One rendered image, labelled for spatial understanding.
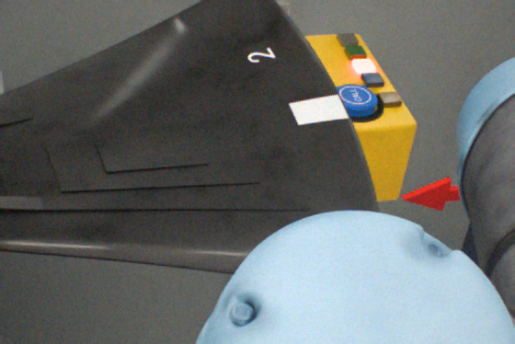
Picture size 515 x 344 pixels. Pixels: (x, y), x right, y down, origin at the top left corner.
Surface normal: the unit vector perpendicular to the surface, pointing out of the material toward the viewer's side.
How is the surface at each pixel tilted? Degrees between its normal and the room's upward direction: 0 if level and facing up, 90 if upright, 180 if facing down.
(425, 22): 90
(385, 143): 90
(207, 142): 13
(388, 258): 18
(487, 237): 82
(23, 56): 90
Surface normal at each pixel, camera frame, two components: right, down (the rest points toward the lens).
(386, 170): 0.25, 0.61
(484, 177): -0.91, -0.35
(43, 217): 0.15, -0.68
